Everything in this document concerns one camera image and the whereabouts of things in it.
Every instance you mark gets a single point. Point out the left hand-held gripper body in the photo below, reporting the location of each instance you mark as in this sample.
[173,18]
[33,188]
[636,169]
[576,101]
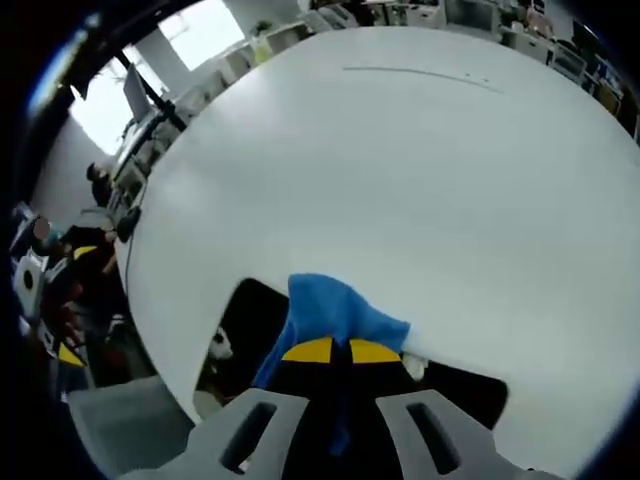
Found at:
[29,287]

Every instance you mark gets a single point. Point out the person's dark clothing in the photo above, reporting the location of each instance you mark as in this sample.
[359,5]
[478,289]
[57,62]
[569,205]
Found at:
[92,300]

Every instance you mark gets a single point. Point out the computer monitor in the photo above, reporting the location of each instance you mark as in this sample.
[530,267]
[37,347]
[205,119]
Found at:
[136,92]

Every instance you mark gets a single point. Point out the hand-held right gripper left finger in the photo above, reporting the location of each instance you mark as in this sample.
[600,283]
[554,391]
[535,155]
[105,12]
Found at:
[240,435]

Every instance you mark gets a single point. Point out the green potted plant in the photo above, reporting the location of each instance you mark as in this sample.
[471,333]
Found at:
[262,27]

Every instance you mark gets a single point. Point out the light grey chair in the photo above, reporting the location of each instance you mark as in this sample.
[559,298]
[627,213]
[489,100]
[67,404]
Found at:
[130,425]

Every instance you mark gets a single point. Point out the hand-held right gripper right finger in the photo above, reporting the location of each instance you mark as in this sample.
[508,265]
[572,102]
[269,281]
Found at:
[440,440]

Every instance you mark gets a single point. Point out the blue cleaning cloth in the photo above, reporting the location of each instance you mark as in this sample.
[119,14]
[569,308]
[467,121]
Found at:
[330,305]

